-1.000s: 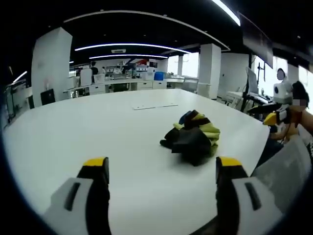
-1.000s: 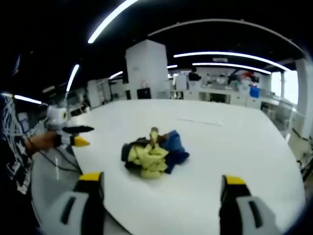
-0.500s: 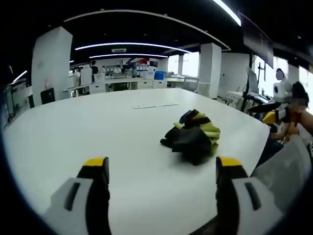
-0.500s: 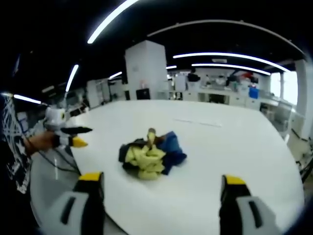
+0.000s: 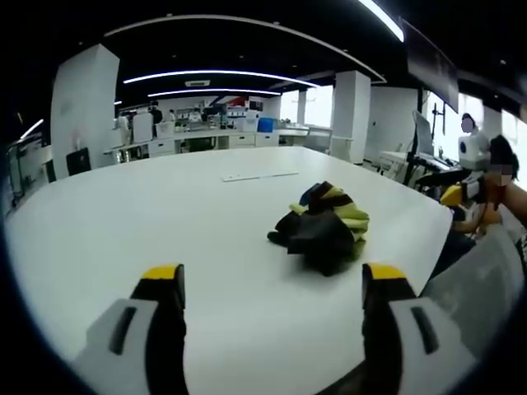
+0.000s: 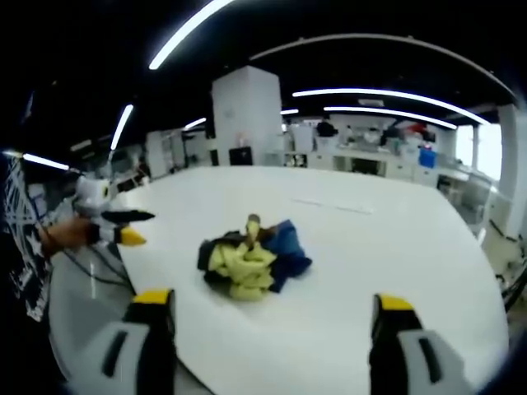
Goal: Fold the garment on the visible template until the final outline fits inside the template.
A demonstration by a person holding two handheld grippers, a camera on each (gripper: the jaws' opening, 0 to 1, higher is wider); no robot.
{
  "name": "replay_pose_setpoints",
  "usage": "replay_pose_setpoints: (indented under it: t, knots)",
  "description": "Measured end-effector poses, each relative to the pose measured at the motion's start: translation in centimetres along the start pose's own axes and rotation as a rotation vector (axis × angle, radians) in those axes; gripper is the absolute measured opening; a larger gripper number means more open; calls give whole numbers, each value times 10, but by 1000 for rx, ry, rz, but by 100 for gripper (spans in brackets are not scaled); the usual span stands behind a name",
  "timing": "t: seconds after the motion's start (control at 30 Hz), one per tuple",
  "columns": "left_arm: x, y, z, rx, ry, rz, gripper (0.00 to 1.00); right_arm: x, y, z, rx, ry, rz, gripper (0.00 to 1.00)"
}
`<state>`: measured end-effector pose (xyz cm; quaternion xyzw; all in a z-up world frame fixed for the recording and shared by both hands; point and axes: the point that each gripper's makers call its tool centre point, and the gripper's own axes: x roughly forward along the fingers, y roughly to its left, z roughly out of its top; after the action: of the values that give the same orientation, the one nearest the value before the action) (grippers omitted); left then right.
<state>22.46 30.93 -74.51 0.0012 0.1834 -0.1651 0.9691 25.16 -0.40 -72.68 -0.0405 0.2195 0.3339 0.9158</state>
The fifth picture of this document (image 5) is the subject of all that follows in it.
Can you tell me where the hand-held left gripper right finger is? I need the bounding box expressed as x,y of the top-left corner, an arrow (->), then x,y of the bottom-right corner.
361,263 -> 478,395

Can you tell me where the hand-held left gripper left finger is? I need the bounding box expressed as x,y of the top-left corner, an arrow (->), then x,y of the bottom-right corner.
72,263 -> 189,395

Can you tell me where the black and yellow-green garment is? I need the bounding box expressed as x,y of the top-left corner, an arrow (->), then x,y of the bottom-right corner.
266,180 -> 372,278

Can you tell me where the white template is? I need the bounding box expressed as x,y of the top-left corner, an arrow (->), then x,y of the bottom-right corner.
220,166 -> 300,183

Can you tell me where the person's right hand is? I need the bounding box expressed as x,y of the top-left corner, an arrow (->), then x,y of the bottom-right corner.
479,180 -> 511,225

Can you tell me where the desk monitor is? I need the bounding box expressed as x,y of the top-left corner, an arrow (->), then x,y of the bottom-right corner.
413,109 -> 434,156

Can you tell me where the grey mesh chair back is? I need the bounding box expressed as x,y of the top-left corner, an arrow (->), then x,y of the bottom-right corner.
419,225 -> 525,363

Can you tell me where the black hanging screen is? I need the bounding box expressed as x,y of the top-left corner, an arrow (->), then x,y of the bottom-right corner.
401,18 -> 460,113

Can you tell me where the long ceiling light strip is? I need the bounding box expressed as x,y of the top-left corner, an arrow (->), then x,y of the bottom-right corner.
357,0 -> 406,43
147,87 -> 282,99
122,68 -> 319,89

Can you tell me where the black office chair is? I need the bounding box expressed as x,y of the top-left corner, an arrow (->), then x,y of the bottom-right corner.
66,146 -> 92,177

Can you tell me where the white lab counter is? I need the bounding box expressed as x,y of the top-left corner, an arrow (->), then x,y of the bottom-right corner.
102,126 -> 310,160

